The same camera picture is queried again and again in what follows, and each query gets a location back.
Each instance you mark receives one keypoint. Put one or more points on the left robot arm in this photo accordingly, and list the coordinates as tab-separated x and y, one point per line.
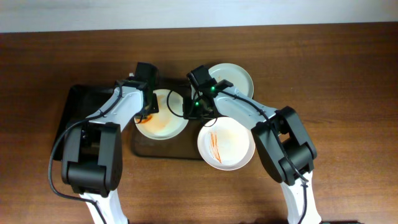
92	162

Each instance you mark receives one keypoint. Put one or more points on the white plate with red streaks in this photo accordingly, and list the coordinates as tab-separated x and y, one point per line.
225	144

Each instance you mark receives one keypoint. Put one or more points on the white plate with orange smear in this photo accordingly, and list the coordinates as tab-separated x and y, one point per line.
164	124

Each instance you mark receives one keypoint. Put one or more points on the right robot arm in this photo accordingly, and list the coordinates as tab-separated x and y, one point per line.
285	149

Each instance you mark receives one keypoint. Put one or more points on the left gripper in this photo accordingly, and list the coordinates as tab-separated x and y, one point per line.
149	106

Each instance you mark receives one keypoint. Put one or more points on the brown serving tray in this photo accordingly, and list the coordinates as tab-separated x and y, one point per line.
183	145

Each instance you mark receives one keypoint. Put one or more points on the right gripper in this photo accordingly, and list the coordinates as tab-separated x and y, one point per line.
193	109

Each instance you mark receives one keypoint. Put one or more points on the black sponge tray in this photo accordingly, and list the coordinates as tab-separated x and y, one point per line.
82	101

